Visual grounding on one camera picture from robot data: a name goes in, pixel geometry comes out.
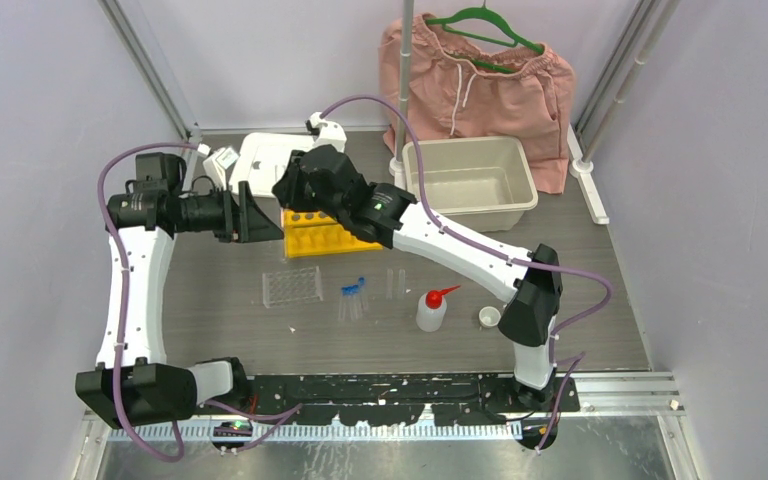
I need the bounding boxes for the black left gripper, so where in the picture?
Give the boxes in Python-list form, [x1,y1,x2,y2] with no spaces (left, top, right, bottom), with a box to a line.
[175,180,283,243]

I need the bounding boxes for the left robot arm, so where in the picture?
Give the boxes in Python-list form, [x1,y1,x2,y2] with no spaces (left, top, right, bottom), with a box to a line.
[75,147,283,429]

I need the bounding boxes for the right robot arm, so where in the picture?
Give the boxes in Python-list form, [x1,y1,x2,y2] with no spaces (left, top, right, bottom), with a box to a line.
[271,145,562,411]

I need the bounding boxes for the yellow test tube rack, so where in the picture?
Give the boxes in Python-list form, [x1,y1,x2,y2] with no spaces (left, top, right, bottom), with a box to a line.
[282,209,383,258]

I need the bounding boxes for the white plastic bin lid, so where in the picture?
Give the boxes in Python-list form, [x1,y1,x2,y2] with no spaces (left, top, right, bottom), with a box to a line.
[229,132,314,199]

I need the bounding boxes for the grey rack pole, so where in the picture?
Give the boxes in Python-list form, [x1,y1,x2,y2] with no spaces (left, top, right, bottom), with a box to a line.
[389,0,415,188]

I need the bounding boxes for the clear acrylic tube rack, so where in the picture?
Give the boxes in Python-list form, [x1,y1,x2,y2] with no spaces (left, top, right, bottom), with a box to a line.
[262,266,324,308]

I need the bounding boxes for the beige plastic bin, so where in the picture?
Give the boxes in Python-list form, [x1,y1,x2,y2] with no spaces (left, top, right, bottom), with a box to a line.
[419,136,538,232]

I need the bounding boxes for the red capped wash bottle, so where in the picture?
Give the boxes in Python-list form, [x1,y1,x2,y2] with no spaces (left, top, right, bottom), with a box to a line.
[415,285,459,333]

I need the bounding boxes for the pink shorts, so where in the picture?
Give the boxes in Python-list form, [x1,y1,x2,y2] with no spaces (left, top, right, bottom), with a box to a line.
[407,13,576,194]

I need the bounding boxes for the small white cup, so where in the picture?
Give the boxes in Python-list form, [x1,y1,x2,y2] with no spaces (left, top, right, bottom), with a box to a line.
[478,306,501,328]

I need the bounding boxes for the green clothes hanger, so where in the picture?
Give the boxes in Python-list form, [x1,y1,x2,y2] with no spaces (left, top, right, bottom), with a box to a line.
[424,1,546,74]

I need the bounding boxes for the right white pole foot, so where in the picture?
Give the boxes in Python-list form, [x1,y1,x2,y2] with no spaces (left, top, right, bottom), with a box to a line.
[567,124,610,225]

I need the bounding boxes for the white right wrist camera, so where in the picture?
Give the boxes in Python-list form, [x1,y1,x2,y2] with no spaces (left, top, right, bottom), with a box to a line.
[305,112,347,153]

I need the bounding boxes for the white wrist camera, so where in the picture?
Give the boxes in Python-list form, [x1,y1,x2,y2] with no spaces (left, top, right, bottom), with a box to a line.
[305,112,347,153]
[202,146,240,190]

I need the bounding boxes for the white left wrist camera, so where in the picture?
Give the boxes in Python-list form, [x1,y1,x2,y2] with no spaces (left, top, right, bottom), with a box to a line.
[202,146,240,190]

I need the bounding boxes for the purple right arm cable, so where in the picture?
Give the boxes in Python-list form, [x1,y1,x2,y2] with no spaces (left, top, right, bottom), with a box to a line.
[319,93,614,453]

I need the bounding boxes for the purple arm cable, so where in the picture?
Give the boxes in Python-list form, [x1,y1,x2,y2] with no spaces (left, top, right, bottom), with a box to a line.
[97,141,306,464]
[319,93,614,453]

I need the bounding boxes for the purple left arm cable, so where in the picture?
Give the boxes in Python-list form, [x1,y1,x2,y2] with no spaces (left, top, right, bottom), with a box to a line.
[97,141,306,464]

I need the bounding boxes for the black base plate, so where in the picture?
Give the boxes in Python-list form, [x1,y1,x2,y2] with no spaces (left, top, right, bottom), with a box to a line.
[222,373,580,427]

